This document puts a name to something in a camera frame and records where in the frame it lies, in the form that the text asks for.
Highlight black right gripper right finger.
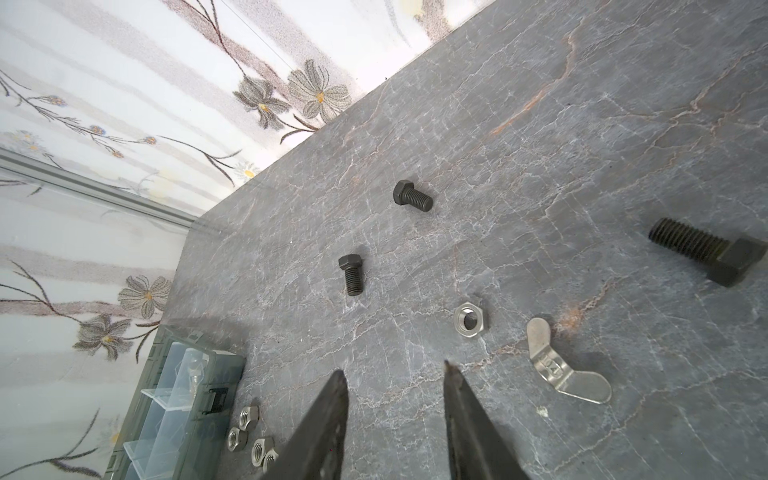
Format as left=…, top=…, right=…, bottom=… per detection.
left=443, top=360, right=528, bottom=480

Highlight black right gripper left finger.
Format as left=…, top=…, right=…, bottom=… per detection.
left=262, top=370, right=349, bottom=479

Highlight silver hex nut cluster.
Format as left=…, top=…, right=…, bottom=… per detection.
left=225, top=405, right=279, bottom=474

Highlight silver wing nut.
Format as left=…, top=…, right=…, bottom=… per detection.
left=526, top=317, right=612, bottom=405

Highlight green compartment organizer box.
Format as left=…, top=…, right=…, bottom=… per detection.
left=103, top=325, right=246, bottom=479

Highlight black hex bolt left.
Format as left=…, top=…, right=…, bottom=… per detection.
left=338, top=254, right=364, bottom=296

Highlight black hex bolt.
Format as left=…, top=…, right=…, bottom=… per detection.
left=338, top=254, right=364, bottom=296
left=648, top=218, right=767, bottom=287
left=393, top=180, right=433, bottom=212

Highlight black hex bolt far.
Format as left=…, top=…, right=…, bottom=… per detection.
left=393, top=180, right=433, bottom=212

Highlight black hex bolt near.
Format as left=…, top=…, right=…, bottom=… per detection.
left=648, top=218, right=767, bottom=287

